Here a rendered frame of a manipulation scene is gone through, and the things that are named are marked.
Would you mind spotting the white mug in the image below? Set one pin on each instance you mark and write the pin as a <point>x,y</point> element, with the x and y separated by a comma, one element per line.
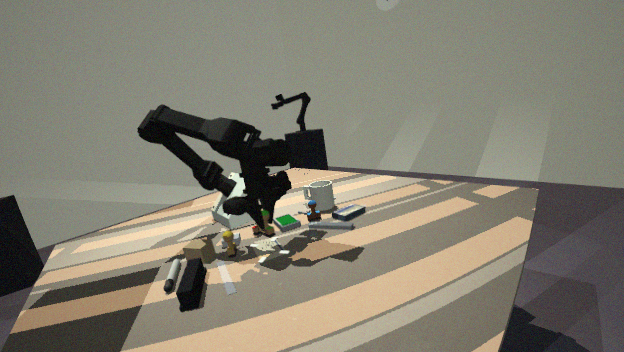
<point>322,193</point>

